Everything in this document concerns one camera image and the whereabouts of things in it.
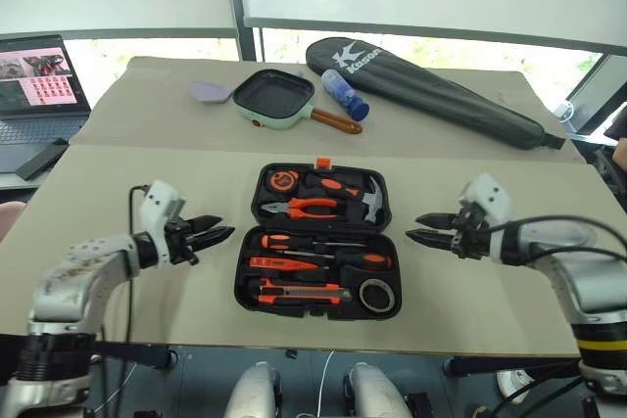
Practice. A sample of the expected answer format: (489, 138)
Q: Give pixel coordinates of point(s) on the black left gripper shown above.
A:
(180, 242)

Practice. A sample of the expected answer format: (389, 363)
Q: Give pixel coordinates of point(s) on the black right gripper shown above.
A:
(472, 237)

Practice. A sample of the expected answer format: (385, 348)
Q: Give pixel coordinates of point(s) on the orange test pen screwdriver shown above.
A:
(274, 263)

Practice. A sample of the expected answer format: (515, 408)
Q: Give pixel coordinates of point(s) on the black electrical tape roll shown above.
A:
(365, 298)

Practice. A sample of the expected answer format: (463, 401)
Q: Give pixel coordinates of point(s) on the orange black utility knife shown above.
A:
(299, 291)

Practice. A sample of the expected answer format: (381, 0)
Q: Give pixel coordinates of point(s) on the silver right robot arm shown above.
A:
(588, 286)

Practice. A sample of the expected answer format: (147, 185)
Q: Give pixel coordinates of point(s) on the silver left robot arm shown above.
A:
(73, 271)

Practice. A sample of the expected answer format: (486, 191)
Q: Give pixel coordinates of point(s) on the black tool case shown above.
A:
(247, 291)

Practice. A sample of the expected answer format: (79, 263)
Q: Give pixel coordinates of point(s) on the orange black tape measure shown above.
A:
(283, 179)

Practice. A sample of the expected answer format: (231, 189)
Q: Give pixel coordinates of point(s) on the black Kason racket bag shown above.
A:
(431, 90)

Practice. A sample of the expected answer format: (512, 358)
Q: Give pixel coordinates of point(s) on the small black floor object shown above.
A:
(292, 354)

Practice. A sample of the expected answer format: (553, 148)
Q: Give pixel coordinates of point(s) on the blue capped plastic bottle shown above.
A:
(343, 92)

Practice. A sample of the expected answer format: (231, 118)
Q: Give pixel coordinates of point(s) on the silver robot leg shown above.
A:
(372, 393)
(255, 393)

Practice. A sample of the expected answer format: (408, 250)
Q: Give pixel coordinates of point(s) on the white round desk gadget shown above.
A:
(565, 111)

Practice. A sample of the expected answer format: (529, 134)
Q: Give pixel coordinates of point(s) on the black office chair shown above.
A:
(605, 168)

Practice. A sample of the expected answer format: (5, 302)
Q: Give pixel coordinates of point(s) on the flat black box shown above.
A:
(41, 159)

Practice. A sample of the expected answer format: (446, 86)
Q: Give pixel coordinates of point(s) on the pink round seat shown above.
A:
(10, 219)

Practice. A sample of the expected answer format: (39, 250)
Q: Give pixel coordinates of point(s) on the open laptop computer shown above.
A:
(39, 85)

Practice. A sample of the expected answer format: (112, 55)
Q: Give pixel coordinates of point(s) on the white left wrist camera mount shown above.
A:
(157, 202)

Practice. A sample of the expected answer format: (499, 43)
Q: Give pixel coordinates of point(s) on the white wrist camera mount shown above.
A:
(490, 193)
(157, 202)

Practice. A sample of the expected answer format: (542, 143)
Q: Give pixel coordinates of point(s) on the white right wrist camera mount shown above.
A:
(490, 193)

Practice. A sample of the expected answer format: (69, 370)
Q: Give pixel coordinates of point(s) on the grey window frame post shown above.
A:
(242, 2)

